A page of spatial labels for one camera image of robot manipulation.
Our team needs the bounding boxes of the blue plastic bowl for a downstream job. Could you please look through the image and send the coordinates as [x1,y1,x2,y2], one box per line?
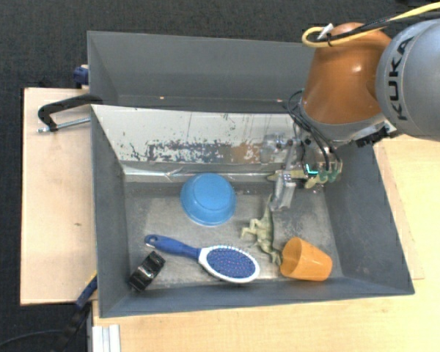
[179,172,238,227]

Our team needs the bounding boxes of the pale green toy dinosaur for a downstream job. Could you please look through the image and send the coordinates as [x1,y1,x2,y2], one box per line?
[240,193,283,267]

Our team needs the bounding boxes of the black shiny ring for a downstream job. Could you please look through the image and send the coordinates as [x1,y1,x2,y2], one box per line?
[128,250,166,293]

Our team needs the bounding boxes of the grey metal bin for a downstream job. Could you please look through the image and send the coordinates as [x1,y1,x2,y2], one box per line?
[86,30,416,319]

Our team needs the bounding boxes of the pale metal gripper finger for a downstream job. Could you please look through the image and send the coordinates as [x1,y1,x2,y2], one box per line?
[282,173,297,210]
[271,180,286,213]

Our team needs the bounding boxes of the orange plastic cup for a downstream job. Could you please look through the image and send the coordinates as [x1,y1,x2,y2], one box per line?
[279,236,334,282]

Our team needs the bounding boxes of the blue and white hairbrush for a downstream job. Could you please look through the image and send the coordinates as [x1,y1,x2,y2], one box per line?
[144,234,261,284]

